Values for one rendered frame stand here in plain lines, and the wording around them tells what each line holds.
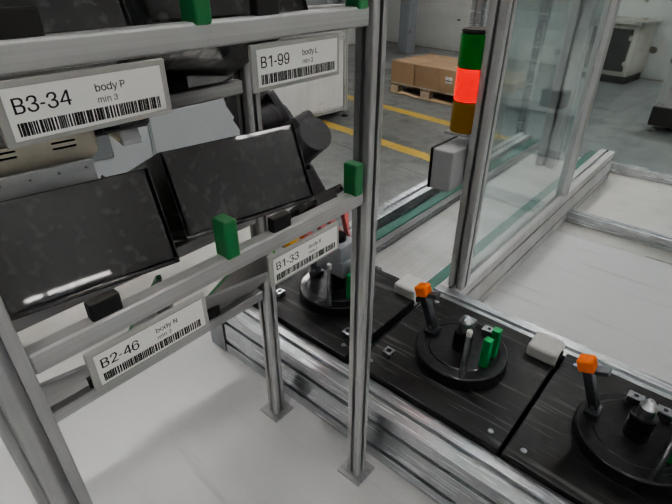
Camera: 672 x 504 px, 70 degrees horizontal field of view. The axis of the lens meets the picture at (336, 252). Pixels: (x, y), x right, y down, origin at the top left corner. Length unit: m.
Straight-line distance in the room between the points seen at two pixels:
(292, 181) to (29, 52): 0.25
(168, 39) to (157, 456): 0.65
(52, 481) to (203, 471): 0.44
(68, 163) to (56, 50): 1.02
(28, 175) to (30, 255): 0.91
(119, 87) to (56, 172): 1.01
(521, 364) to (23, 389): 0.67
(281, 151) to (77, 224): 0.19
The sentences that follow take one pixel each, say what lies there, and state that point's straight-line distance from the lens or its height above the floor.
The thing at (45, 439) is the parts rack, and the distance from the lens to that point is 0.37.
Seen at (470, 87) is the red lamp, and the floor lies 1.33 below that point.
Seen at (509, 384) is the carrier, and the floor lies 0.97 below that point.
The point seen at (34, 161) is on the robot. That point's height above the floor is 1.12.
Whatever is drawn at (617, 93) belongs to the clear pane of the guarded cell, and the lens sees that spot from 1.95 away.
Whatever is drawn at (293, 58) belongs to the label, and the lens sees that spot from 0.36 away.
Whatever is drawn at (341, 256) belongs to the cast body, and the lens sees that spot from 0.82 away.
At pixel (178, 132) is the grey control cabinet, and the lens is 3.98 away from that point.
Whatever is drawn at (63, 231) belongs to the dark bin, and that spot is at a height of 1.35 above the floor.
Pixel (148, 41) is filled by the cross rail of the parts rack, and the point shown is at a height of 1.46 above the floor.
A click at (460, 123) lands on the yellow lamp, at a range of 0.83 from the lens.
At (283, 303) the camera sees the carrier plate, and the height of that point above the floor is 0.97.
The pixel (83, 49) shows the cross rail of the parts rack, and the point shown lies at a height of 1.46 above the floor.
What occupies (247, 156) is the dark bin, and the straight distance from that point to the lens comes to 0.44.
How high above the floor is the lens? 1.50
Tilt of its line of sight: 31 degrees down
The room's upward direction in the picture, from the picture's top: straight up
